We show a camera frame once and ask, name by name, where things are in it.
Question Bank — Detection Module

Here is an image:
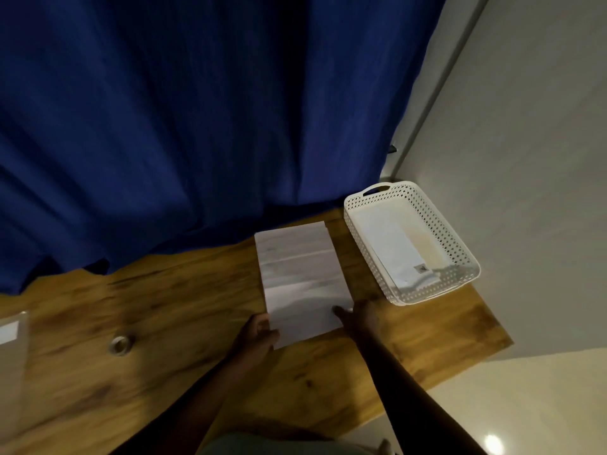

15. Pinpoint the person's right hand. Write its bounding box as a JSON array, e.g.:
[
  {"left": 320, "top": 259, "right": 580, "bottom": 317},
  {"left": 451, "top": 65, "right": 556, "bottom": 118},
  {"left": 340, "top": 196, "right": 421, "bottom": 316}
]
[{"left": 333, "top": 300, "right": 380, "bottom": 343}]

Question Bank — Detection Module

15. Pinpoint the person's left hand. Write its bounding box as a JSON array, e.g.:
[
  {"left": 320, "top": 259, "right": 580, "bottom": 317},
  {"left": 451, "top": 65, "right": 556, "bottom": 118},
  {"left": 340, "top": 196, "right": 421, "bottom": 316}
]
[{"left": 235, "top": 313, "right": 280, "bottom": 358}]

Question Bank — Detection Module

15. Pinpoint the white paper sheet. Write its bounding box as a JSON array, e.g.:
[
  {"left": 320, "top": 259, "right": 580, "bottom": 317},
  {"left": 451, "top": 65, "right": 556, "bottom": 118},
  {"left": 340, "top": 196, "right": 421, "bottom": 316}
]
[{"left": 254, "top": 221, "right": 355, "bottom": 350}]

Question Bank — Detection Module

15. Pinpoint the person's right forearm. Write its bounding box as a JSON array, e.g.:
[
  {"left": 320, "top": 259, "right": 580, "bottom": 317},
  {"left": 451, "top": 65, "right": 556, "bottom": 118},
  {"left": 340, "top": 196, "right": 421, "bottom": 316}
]
[{"left": 353, "top": 332, "right": 489, "bottom": 455}]

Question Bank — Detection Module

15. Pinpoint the person's left forearm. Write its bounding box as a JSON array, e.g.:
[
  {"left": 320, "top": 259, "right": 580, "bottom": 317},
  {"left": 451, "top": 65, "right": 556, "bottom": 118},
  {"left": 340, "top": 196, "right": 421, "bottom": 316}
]
[{"left": 110, "top": 348, "right": 259, "bottom": 455}]

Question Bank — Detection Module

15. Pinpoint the white envelope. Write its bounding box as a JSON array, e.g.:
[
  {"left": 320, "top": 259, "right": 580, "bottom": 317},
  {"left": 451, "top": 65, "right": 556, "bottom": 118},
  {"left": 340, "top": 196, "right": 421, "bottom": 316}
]
[{"left": 353, "top": 210, "right": 442, "bottom": 287}]

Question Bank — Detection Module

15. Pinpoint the white perforated plastic basket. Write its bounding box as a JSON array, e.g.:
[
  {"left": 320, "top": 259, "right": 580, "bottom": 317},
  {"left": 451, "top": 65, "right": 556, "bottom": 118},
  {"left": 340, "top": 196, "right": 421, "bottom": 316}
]
[{"left": 344, "top": 183, "right": 481, "bottom": 306}]

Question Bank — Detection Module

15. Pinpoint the blue curtain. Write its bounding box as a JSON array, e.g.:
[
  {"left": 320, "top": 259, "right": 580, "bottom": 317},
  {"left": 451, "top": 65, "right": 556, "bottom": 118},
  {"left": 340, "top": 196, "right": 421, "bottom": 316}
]
[{"left": 0, "top": 0, "right": 449, "bottom": 295}]

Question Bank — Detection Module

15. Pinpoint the translucent plastic box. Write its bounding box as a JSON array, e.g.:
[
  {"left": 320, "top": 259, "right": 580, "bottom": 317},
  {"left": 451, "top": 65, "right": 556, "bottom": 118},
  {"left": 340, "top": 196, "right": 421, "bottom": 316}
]
[{"left": 0, "top": 312, "right": 30, "bottom": 439}]

